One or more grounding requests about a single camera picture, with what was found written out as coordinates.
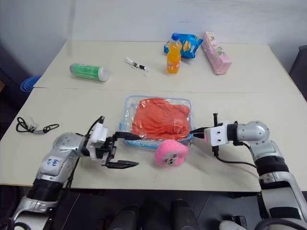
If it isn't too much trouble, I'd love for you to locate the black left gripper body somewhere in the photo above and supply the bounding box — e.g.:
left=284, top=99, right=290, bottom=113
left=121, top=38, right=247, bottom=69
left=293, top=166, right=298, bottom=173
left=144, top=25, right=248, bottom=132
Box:
left=95, top=133, right=118, bottom=168

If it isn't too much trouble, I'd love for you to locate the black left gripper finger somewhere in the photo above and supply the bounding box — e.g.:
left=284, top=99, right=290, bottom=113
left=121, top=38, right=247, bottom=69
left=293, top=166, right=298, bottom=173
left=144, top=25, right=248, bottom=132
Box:
left=106, top=160, right=140, bottom=170
left=114, top=131, right=143, bottom=141

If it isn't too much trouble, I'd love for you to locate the clear plastic pouch blue trim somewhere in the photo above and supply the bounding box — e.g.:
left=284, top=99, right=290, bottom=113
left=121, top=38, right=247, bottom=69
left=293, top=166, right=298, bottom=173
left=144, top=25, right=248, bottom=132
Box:
left=117, top=94, right=195, bottom=147

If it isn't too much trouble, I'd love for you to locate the orange cloth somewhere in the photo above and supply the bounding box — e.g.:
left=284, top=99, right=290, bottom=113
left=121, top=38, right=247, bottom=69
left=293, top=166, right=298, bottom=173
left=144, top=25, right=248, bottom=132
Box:
left=131, top=96, right=192, bottom=141

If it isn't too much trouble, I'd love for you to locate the pink plush toy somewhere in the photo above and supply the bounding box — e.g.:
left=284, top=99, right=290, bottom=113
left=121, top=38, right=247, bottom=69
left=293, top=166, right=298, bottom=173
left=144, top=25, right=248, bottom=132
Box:
left=154, top=139, right=189, bottom=170

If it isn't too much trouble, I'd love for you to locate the dark rounded shape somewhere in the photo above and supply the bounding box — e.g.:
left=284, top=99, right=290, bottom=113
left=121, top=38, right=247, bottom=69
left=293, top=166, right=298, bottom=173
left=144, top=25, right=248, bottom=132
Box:
left=169, top=198, right=200, bottom=230
left=107, top=203, right=142, bottom=230

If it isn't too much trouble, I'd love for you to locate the small white black clip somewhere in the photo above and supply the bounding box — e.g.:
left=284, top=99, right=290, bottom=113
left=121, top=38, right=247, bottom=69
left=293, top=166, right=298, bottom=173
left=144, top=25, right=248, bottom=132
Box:
left=123, top=56, right=151, bottom=77

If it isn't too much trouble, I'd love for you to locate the green white canister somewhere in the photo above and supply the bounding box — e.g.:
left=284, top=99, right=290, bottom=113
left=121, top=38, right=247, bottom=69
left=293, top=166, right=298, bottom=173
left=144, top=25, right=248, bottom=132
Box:
left=69, top=63, right=110, bottom=83

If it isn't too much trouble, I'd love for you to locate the orange soda bottle blue cap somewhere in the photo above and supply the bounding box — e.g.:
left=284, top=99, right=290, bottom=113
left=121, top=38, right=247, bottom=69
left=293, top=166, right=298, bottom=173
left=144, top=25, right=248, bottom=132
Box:
left=166, top=33, right=183, bottom=75

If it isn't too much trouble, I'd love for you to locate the pink carton box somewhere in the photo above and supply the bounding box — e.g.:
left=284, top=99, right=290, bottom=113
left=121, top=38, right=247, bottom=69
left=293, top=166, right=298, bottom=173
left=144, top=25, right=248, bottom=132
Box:
left=201, top=31, right=233, bottom=75

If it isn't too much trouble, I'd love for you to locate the blue chip bag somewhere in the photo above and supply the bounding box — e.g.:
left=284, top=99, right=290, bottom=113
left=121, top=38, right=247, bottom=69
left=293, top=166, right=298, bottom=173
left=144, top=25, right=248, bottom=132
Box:
left=163, top=33, right=204, bottom=59

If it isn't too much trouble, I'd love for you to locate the blue round stool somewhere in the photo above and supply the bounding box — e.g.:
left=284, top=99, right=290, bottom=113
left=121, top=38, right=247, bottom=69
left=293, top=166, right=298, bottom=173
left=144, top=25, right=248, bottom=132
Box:
left=20, top=75, right=42, bottom=92

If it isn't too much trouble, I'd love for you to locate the dark chair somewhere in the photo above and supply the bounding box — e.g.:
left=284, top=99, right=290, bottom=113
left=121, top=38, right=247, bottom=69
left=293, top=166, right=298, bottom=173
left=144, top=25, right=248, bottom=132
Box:
left=288, top=44, right=307, bottom=102

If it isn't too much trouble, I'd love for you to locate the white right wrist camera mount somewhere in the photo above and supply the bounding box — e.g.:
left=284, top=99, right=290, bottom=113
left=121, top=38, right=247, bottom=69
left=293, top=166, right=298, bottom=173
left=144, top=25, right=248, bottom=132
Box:
left=203, top=123, right=230, bottom=146

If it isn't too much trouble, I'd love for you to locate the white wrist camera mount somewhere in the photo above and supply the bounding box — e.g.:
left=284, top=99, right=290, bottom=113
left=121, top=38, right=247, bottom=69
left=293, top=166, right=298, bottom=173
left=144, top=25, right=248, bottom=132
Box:
left=89, top=123, right=110, bottom=161
left=203, top=123, right=230, bottom=146

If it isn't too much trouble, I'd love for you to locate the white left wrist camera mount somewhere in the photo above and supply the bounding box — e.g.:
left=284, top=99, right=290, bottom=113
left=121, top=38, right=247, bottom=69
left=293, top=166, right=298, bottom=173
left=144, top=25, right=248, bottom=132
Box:
left=89, top=123, right=110, bottom=161

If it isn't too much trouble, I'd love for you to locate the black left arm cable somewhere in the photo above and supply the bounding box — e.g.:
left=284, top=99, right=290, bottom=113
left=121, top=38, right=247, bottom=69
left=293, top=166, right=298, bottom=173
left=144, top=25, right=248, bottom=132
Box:
left=61, top=115, right=106, bottom=192

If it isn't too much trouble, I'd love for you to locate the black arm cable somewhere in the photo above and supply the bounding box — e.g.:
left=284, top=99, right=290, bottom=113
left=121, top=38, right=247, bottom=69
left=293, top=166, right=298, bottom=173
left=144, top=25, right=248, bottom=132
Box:
left=211, top=112, right=259, bottom=168
left=61, top=115, right=106, bottom=192

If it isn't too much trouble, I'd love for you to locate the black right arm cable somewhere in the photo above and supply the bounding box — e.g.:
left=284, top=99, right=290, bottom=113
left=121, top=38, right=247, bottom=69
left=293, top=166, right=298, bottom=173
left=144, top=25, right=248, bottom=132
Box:
left=211, top=112, right=259, bottom=168

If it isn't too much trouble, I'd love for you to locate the black cord lanyard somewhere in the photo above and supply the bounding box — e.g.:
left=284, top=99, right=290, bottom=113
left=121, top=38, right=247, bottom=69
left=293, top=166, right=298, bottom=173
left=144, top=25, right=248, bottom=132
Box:
left=16, top=116, right=60, bottom=135

